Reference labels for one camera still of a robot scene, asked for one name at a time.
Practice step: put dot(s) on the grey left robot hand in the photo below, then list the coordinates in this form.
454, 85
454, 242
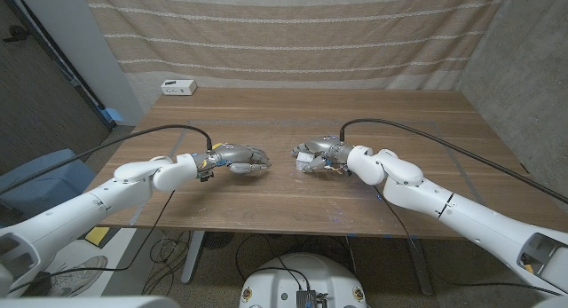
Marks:
239, 155

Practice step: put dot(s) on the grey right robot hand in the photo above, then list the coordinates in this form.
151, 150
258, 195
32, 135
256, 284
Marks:
328, 148

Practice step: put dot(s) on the small white box package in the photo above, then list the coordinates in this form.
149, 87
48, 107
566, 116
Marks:
304, 160

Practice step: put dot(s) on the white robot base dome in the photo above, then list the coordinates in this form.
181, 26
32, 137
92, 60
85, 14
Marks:
302, 272

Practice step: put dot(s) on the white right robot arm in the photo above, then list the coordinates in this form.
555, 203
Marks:
444, 206

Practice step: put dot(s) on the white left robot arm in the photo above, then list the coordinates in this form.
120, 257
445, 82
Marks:
89, 206

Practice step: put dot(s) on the black round floor object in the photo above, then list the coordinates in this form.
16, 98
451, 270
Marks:
217, 240

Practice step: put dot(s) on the metal table leg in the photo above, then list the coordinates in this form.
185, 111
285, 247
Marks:
192, 259
421, 272

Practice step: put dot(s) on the beige striped cloth backdrop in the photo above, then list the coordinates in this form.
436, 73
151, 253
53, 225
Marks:
288, 33

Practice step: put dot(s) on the small blue plastic object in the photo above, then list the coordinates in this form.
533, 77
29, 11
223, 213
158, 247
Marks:
113, 115

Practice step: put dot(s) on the grey electronics box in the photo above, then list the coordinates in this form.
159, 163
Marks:
307, 298

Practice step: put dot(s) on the yellow flat pad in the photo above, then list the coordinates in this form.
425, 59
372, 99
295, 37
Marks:
97, 236

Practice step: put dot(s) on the blue-grey padded seat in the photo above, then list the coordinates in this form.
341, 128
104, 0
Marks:
44, 184

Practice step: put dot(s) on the white sneaker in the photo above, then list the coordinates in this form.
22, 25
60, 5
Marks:
75, 277

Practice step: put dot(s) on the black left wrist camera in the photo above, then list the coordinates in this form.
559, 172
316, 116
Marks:
206, 176

